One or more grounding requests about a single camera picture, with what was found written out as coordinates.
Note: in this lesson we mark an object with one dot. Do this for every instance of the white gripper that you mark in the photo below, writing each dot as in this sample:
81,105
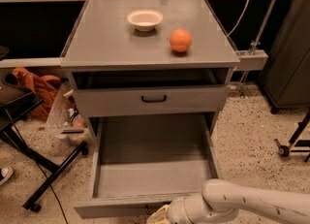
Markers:
176,212

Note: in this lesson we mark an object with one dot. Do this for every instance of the grey drawer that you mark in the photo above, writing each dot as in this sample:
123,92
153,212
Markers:
145,161
152,100

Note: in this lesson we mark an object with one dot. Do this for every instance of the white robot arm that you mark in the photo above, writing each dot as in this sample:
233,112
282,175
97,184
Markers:
219,201

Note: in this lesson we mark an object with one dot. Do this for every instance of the grey top drawer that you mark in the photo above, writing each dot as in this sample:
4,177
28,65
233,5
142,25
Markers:
152,100

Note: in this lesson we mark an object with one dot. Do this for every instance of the grey drawer cabinet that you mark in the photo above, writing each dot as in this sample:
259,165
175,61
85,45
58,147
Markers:
107,52

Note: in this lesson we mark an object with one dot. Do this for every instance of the clear plastic bag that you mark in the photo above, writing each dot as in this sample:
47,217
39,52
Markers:
64,123

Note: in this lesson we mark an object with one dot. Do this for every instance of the black wheeled tripod base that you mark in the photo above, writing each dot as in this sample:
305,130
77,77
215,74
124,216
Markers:
296,143

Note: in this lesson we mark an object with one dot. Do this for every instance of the metal pole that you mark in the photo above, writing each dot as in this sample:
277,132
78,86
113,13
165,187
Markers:
250,52

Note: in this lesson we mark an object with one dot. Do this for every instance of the white sneaker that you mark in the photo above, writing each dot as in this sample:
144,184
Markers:
5,174

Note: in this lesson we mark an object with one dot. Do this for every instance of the orange backpack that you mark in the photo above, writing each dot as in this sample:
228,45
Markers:
46,87

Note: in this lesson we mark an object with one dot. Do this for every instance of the orange ball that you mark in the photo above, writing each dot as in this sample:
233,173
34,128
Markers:
180,40

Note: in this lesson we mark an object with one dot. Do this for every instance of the black folding stand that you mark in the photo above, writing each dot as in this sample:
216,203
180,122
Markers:
16,102

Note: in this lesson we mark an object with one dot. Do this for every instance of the dark grey cabinet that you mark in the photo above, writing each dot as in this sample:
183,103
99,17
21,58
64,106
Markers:
285,78

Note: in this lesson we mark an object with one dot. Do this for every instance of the white paper bowl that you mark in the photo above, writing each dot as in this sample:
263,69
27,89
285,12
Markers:
144,20

